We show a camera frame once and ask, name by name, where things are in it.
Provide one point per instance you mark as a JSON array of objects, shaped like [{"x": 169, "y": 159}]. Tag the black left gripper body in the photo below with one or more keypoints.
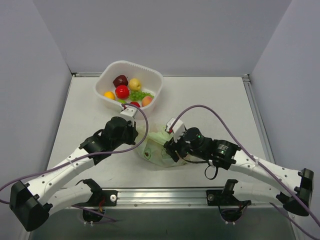
[{"x": 132, "y": 130}]

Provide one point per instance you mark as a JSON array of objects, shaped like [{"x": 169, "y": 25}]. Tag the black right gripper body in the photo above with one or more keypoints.
[{"x": 172, "y": 150}]

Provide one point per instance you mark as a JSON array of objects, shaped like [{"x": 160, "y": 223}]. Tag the light green plastic bag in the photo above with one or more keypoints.
[{"x": 152, "y": 150}]

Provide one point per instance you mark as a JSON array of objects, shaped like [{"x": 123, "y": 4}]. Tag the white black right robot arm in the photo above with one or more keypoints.
[{"x": 278, "y": 185}]

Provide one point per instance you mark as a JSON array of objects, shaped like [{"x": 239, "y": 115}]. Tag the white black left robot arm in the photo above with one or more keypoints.
[{"x": 35, "y": 201}]

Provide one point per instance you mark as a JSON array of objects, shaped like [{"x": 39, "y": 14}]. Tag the green fruit in basket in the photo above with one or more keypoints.
[{"x": 121, "y": 101}]

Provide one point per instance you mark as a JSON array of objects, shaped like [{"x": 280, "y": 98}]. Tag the small red fruit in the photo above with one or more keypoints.
[{"x": 135, "y": 104}]

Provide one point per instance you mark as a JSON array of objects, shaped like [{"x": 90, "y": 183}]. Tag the orange fruit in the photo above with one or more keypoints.
[{"x": 109, "y": 95}]

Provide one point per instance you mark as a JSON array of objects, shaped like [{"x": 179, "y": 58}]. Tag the green grape bunch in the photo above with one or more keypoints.
[{"x": 136, "y": 96}]

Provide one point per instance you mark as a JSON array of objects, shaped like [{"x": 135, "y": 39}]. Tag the bright red apple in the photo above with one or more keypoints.
[{"x": 122, "y": 92}]

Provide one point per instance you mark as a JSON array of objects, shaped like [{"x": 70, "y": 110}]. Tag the small peach in basket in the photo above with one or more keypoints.
[{"x": 146, "y": 101}]

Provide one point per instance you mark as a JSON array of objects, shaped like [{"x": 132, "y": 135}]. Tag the yellow pear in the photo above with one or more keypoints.
[{"x": 134, "y": 84}]

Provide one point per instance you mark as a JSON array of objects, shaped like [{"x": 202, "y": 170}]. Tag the dark red apple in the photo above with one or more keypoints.
[{"x": 120, "y": 80}]

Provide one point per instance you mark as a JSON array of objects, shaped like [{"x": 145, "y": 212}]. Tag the white plastic basket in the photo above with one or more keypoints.
[{"x": 151, "y": 82}]

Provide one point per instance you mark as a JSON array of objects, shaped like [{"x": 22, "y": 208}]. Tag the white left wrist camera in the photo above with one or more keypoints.
[{"x": 128, "y": 113}]

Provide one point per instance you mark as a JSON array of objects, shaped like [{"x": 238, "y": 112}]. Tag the front aluminium mounting rail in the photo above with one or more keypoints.
[{"x": 164, "y": 198}]

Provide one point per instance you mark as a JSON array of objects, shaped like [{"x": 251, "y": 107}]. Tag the aluminium table frame rail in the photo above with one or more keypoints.
[{"x": 258, "y": 118}]

